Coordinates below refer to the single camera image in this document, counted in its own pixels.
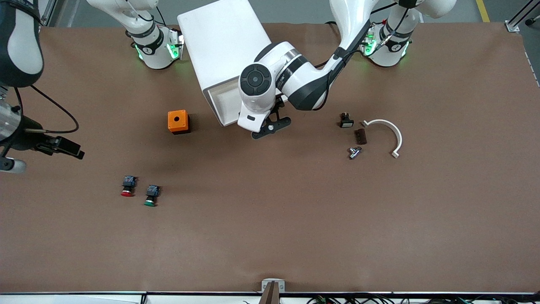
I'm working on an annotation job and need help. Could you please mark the aluminium frame profile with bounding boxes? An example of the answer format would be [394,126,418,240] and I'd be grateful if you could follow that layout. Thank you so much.
[41,0,59,27]
[506,0,540,33]

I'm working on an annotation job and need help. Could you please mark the white semicircular clamp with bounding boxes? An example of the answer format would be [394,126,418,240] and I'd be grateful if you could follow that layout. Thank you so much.
[362,119,403,159]

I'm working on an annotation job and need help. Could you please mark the black cable bundle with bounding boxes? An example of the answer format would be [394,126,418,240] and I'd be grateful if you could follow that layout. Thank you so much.
[306,293,540,304]

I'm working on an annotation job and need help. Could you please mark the green push button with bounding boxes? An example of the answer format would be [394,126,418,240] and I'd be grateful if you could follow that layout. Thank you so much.
[144,185,161,207]

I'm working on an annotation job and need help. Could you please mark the grey table edge bracket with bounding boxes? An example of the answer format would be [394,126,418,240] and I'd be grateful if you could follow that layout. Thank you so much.
[259,279,285,304]

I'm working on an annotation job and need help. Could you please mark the red push button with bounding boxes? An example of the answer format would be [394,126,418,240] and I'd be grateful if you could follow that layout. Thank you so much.
[121,176,137,197]

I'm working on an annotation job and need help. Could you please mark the orange button enclosure box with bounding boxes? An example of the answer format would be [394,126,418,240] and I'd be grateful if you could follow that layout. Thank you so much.
[167,110,191,135]

